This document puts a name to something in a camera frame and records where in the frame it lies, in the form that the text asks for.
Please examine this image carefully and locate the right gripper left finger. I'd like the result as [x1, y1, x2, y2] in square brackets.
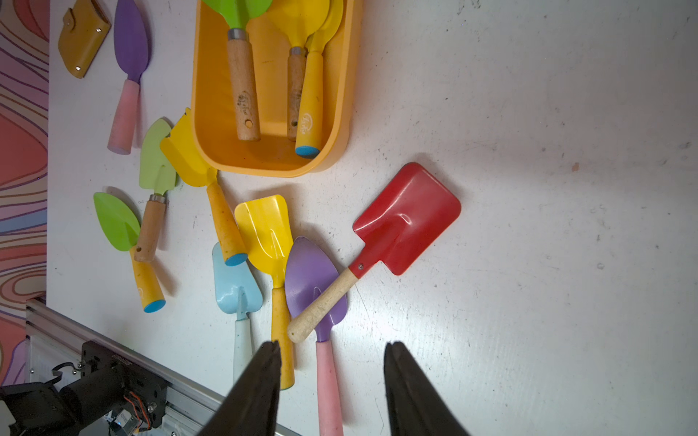
[199, 342, 282, 436]

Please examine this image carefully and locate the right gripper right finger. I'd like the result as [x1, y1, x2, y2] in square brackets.
[384, 342, 469, 435]

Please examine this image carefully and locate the red shovel wooden handle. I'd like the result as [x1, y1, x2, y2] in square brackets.
[287, 162, 462, 343]

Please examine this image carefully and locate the yellow storage box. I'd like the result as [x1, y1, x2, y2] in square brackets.
[191, 1, 364, 178]

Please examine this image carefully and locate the yellow shovel wooden handle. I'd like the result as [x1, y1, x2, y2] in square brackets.
[267, 0, 330, 142]

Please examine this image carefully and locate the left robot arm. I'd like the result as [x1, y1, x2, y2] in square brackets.
[1, 362, 127, 435]

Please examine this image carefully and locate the light blue trowel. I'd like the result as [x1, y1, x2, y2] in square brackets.
[212, 243, 264, 383]

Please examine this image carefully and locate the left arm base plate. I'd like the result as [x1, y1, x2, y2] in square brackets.
[77, 341, 168, 431]

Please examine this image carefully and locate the purple trowel pink handle front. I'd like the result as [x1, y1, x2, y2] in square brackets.
[285, 236, 348, 435]

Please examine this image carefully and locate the purple trowel pink handle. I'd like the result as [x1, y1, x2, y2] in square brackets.
[107, 0, 150, 156]
[285, 236, 348, 435]

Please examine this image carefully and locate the green trowel yellow handle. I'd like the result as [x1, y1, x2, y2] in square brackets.
[93, 193, 167, 314]

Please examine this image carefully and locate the light green trowel wooden handle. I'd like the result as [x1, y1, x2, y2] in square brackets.
[135, 117, 177, 263]

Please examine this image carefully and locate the yellow scoop orange handle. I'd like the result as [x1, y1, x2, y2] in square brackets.
[160, 108, 248, 266]

